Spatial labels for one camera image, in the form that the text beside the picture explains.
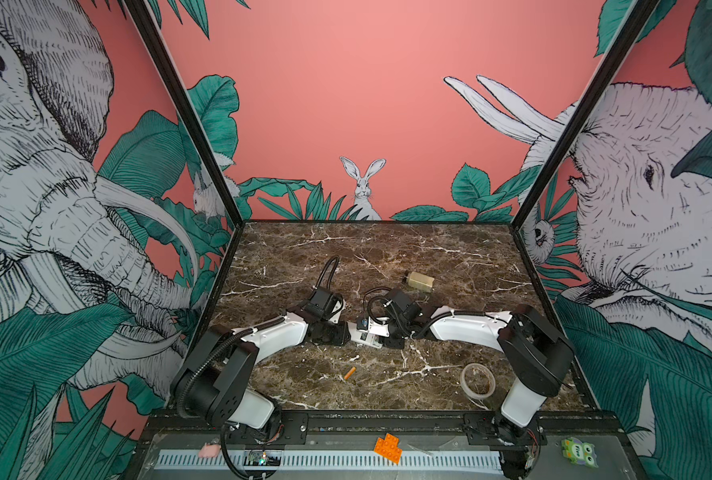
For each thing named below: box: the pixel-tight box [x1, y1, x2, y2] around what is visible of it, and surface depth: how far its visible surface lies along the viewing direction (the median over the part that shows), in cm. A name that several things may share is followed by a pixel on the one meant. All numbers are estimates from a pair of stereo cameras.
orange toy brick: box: [374, 433, 403, 465], surface depth 72 cm
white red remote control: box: [346, 321, 383, 349], surface depth 90 cm
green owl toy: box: [561, 437, 599, 468], surface depth 72 cm
